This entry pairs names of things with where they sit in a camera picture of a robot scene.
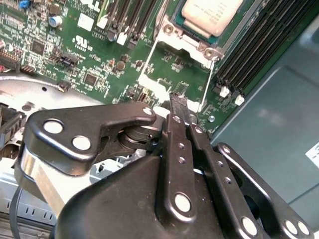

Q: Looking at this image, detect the silver green CPU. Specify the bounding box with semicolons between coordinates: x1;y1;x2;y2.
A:
174;0;247;47

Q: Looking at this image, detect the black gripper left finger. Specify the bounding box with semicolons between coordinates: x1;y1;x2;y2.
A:
14;93;198;222

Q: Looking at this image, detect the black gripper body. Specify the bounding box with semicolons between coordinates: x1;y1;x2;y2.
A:
53;154;241;239

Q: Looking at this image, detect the silver socket cover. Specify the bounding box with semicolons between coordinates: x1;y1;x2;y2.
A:
137;37;216;113

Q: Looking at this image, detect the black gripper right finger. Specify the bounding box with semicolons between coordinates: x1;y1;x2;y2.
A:
179;96;315;239

